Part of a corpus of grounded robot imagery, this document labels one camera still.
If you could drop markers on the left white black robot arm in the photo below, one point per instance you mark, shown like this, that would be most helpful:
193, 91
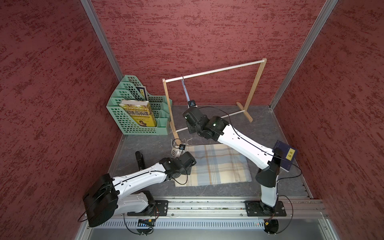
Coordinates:
110, 196

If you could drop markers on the corner aluminium profile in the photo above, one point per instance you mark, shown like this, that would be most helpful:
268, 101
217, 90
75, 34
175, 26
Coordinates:
97, 26
319, 23

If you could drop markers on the left corner aluminium profile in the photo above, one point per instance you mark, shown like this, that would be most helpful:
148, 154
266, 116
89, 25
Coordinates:
97, 26

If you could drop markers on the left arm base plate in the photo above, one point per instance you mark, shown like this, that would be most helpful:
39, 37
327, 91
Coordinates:
155, 208

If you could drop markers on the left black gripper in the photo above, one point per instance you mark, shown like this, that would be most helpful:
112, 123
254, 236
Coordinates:
187, 170

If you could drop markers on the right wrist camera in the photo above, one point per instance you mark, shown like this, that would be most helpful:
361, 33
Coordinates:
191, 104

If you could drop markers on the light blue clothes hanger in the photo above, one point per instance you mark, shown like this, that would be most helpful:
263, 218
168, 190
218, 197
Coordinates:
185, 89

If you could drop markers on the right corner aluminium profile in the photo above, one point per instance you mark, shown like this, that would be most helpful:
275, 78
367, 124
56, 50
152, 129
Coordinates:
319, 23

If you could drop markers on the plaid blue beige scarf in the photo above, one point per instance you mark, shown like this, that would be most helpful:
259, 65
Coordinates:
216, 164

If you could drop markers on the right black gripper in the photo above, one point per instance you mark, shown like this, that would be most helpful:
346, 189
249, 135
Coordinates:
191, 128

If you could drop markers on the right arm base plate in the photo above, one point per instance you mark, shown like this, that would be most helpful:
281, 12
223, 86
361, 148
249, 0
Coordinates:
258, 209

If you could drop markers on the black remote control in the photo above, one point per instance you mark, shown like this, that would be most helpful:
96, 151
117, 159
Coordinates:
140, 160

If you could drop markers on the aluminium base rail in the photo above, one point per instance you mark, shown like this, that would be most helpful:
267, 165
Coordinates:
234, 208

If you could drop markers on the green plastic file organizer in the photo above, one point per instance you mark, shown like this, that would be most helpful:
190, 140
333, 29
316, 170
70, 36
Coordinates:
126, 90

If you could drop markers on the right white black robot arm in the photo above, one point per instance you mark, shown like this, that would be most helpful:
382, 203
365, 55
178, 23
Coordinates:
222, 131

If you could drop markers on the dark blue book yellow label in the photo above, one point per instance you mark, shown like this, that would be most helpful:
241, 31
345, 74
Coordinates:
286, 153

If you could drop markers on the dark book in organizer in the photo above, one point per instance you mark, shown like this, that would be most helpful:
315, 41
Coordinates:
143, 92

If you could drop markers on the wooden clothes rack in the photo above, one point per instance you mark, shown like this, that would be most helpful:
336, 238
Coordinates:
222, 86

